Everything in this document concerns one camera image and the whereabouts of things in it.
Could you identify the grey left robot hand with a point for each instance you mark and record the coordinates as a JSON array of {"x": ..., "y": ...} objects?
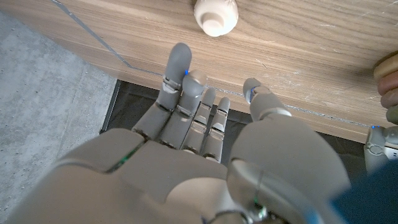
[{"x": 377, "y": 149}]

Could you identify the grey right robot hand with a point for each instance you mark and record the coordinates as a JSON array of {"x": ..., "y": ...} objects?
[{"x": 161, "y": 180}]

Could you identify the green hanoi disc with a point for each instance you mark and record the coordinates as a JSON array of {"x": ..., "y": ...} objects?
[{"x": 393, "y": 114}]

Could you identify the dusty pink hanoi disc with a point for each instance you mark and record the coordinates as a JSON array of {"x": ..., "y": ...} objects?
[{"x": 390, "y": 99}]

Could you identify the coral red hanoi disc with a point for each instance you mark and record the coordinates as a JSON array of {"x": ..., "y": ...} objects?
[{"x": 388, "y": 84}]

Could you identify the small beige hanoi disc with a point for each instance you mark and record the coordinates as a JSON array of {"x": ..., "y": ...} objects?
[{"x": 216, "y": 15}]

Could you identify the large orange hanoi disc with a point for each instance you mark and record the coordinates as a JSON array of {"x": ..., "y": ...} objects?
[{"x": 387, "y": 68}]

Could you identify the blue connector plug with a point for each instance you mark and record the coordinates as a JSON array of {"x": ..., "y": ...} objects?
[{"x": 370, "y": 196}]

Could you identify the black backdrop curtain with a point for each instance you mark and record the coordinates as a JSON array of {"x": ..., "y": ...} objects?
[{"x": 130, "y": 105}]

